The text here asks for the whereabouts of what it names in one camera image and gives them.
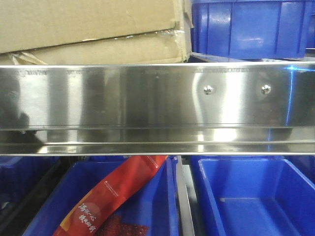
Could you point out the stainless steel shelf rail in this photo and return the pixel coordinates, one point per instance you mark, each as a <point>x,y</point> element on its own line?
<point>158,109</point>

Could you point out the upper right blue bin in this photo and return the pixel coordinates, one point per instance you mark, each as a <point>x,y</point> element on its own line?
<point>251,29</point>

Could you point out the right rail screw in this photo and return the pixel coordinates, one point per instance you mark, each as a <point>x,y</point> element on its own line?
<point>265,89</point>

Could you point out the red snack package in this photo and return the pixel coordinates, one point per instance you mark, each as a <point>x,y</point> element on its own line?
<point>87,216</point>

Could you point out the left rail screw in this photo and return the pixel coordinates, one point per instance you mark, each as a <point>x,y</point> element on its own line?
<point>208,90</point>

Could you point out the blue bin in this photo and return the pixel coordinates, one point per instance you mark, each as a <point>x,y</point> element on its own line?
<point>251,29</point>
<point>253,196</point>
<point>151,211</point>
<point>19,174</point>

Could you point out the rail screw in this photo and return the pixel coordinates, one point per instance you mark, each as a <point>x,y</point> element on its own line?
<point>208,90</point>
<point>265,89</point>

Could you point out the lower middle blue bin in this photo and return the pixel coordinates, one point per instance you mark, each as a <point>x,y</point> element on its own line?
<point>151,211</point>

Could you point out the lower left blue bin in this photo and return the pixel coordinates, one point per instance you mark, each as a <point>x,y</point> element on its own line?
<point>19,174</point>

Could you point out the lower right blue bin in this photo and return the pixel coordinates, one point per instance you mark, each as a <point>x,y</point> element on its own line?
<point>253,196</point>

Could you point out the brown cardboard carton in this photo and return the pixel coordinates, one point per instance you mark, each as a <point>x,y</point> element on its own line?
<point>42,32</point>

